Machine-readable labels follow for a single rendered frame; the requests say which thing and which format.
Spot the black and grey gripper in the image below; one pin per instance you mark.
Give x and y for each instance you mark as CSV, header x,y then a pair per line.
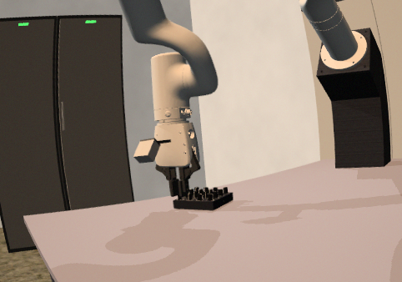
x,y
181,152

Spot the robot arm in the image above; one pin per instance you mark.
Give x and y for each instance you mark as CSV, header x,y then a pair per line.
x,y
174,82

